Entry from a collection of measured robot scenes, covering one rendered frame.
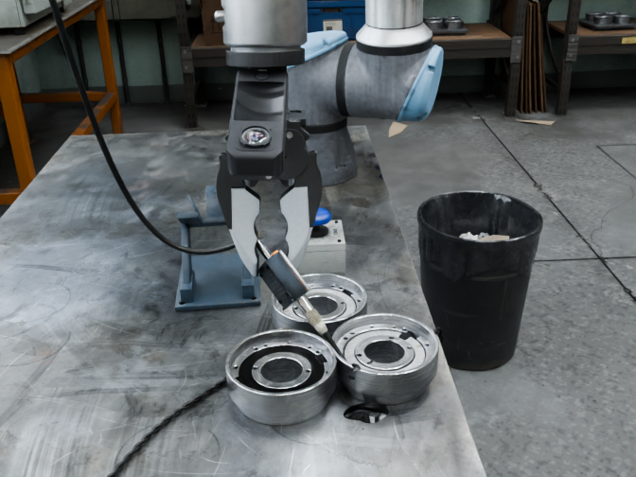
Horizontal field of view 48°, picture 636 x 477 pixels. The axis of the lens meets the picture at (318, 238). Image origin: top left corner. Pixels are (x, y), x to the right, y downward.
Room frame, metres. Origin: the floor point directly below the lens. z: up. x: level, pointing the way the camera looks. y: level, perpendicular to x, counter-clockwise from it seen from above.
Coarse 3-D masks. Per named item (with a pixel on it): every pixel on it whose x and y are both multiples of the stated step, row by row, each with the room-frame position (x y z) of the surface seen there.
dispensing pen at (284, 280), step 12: (264, 252) 0.61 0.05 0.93; (264, 264) 0.60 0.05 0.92; (276, 264) 0.59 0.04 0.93; (264, 276) 0.61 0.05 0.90; (276, 276) 0.58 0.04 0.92; (288, 276) 0.59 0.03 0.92; (276, 288) 0.59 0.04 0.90; (288, 288) 0.58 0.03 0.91; (300, 288) 0.58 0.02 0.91; (288, 300) 0.58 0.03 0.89; (300, 300) 0.59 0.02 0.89; (312, 312) 0.58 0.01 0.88; (312, 324) 0.58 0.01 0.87; (324, 324) 0.58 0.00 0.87; (324, 336) 0.57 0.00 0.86; (336, 348) 0.56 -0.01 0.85
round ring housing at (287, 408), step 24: (264, 336) 0.60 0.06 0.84; (288, 336) 0.61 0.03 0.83; (312, 336) 0.60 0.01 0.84; (240, 360) 0.58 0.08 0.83; (264, 360) 0.57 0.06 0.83; (288, 360) 0.58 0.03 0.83; (336, 360) 0.56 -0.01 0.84; (240, 384) 0.52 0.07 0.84; (264, 384) 0.54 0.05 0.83; (288, 384) 0.54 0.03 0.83; (312, 384) 0.52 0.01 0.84; (336, 384) 0.55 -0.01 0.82; (240, 408) 0.53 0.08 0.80; (264, 408) 0.51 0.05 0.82; (288, 408) 0.51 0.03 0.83; (312, 408) 0.52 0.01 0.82
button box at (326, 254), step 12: (324, 228) 0.83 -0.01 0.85; (336, 228) 0.83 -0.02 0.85; (312, 240) 0.80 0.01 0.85; (324, 240) 0.80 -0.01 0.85; (336, 240) 0.80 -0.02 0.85; (312, 252) 0.79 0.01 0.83; (324, 252) 0.79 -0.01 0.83; (336, 252) 0.79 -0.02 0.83; (300, 264) 0.79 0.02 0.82; (312, 264) 0.79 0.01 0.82; (324, 264) 0.79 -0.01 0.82; (336, 264) 0.79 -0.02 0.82
